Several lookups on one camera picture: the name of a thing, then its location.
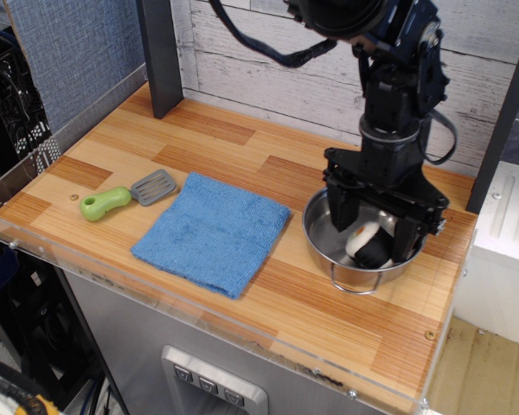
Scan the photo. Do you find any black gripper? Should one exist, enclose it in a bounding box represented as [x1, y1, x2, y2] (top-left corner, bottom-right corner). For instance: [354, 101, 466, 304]
[324, 137, 449, 263]

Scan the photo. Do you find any black and white sushi roll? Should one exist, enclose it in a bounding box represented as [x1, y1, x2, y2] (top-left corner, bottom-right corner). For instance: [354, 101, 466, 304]
[345, 221, 395, 269]

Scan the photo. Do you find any steel pan with handles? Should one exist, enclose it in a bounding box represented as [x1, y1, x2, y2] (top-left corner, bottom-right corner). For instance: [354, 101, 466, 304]
[302, 188, 426, 295]

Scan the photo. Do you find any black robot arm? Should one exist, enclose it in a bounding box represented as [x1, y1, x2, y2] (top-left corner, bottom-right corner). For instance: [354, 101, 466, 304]
[288, 1, 449, 263]

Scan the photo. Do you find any white side cabinet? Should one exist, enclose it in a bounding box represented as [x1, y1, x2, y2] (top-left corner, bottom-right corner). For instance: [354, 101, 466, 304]
[454, 162, 519, 343]

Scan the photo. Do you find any blue cloth towel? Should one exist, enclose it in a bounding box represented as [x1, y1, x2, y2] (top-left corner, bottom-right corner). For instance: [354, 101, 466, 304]
[131, 172, 291, 299]

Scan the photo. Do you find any silver dispenser button panel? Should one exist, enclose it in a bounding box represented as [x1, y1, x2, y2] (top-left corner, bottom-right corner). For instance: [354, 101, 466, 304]
[161, 345, 269, 414]

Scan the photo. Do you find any black equipment rack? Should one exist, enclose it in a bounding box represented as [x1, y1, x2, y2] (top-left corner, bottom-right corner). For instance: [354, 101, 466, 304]
[0, 29, 51, 177]

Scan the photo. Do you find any dark grey right post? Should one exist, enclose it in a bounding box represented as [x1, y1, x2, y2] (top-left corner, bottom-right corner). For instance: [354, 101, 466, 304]
[465, 59, 519, 214]

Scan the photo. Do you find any dark grey post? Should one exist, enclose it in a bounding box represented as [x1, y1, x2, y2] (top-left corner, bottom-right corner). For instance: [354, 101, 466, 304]
[465, 59, 519, 214]
[136, 0, 183, 119]

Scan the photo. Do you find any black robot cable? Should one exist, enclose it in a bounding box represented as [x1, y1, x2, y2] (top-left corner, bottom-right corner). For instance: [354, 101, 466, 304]
[208, 0, 339, 69]

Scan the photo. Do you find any green handled grey spatula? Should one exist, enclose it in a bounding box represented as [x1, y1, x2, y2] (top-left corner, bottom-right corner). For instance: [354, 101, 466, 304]
[79, 169, 176, 221]

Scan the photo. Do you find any dark grey left post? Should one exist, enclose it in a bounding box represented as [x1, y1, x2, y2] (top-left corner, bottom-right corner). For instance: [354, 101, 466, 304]
[136, 0, 183, 119]

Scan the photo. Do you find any clear acrylic guard rail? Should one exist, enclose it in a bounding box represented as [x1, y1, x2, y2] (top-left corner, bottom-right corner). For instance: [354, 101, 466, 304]
[0, 86, 475, 414]

